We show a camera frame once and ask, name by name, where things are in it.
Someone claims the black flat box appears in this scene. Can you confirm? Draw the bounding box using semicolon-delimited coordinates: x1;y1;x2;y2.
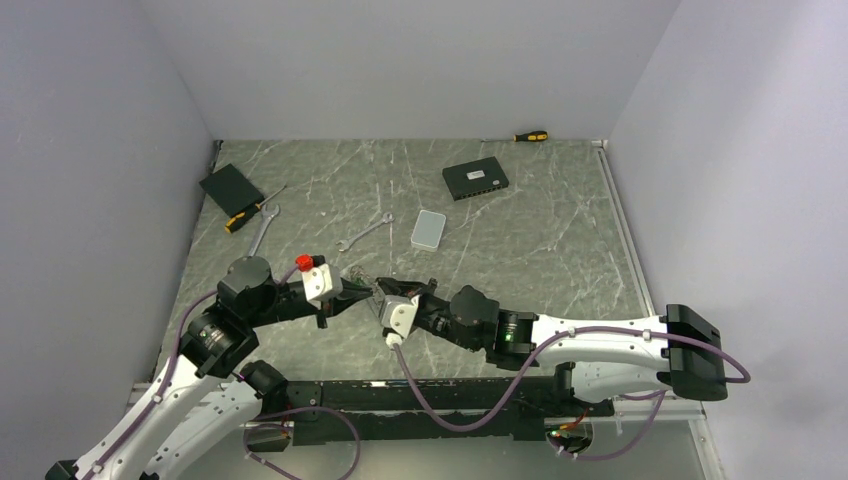
199;164;265;217

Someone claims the large silver wrench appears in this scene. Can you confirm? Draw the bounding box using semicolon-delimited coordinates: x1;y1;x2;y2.
246;204;280;257

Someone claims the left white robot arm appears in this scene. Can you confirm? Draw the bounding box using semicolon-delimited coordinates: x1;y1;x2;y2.
45;255;373;479

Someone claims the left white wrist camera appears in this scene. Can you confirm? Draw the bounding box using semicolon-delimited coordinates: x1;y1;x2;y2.
301;264;344;302

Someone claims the small silver wrench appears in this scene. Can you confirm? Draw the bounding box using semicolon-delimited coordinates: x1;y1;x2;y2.
336;212;394;252

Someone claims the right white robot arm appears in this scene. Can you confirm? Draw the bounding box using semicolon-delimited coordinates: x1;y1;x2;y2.
376;277;730;415

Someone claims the grey plastic box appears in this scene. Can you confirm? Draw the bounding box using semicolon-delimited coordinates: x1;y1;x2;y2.
410;210;447;252

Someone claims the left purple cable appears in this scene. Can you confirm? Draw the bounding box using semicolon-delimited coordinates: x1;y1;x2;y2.
79;252;362;480

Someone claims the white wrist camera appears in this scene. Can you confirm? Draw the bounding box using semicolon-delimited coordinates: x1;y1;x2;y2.
301;264;344;302
380;295;420;349

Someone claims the yellow black screwdriver at wall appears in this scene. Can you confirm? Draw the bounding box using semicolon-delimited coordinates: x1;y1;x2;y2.
482;130;549;143

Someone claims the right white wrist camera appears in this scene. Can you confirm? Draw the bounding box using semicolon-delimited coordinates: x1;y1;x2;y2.
380;295;420;349

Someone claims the black network switch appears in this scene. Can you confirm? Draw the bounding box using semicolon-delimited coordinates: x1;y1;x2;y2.
442;156;509;201

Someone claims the yellow black screwdriver near box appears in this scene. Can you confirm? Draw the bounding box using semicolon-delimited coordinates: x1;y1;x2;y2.
225;184;287;234

